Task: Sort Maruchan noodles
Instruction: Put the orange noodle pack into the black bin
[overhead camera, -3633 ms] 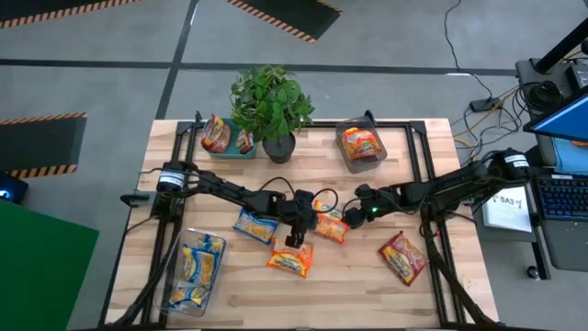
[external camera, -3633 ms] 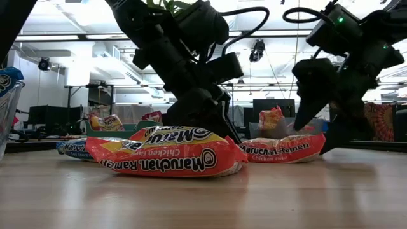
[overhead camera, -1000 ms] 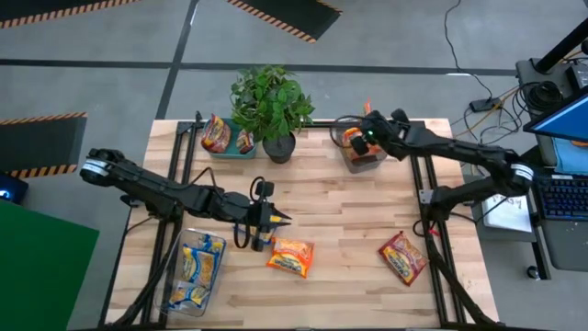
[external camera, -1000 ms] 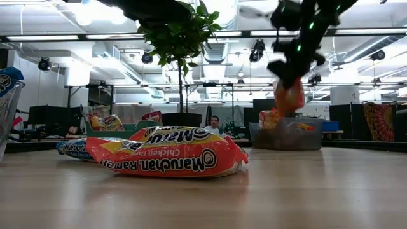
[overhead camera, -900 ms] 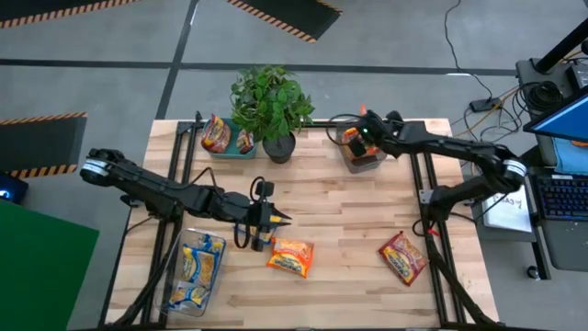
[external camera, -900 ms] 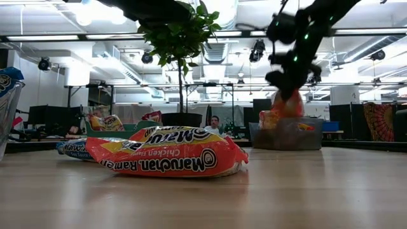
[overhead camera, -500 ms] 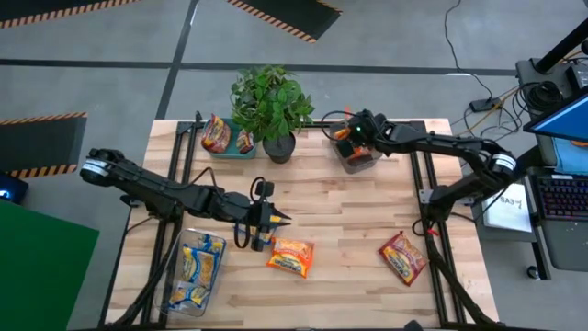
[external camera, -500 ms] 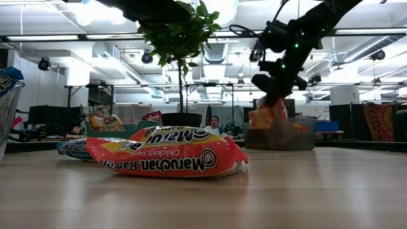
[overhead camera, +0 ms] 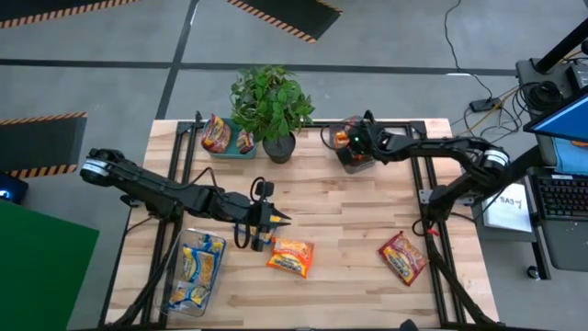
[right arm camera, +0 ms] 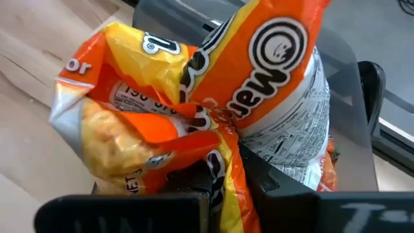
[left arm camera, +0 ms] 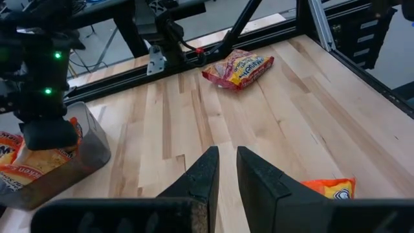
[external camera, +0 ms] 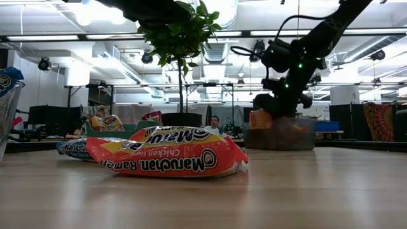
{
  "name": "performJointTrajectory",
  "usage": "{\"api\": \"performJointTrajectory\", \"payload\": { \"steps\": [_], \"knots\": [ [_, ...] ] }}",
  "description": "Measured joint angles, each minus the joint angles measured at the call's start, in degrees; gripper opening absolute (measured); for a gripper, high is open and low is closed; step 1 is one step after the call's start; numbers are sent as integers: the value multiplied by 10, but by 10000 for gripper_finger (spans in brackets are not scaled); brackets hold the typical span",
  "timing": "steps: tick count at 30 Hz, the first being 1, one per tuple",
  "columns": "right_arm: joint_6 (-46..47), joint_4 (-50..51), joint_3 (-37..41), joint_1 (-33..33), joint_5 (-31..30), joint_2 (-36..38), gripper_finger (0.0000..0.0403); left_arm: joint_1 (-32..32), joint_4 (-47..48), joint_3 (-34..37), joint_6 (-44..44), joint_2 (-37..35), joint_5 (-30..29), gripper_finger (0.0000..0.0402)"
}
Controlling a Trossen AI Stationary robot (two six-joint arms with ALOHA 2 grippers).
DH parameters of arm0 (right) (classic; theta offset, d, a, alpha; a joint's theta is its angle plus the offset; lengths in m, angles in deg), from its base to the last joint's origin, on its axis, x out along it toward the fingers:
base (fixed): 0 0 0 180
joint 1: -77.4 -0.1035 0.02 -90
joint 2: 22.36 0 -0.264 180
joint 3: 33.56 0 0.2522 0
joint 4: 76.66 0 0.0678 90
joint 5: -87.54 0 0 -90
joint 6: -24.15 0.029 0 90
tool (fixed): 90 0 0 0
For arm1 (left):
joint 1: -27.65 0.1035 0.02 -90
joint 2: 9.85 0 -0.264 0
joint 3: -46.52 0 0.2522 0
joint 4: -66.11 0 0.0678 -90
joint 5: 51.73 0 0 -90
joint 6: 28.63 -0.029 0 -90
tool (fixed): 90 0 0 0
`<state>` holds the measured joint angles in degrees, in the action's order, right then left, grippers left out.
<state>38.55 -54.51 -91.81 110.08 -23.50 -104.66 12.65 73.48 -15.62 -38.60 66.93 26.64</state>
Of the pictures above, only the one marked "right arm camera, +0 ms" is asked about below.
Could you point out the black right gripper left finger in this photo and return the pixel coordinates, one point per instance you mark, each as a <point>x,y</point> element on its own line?
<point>113,213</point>

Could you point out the black table frame rail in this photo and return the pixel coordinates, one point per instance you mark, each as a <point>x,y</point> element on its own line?
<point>394,152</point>

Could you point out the orange Maruchan chicken ramen packet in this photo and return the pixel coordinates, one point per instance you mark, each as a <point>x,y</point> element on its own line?
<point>145,129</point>

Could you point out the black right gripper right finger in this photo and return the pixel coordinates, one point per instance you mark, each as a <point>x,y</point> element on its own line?
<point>323,213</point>

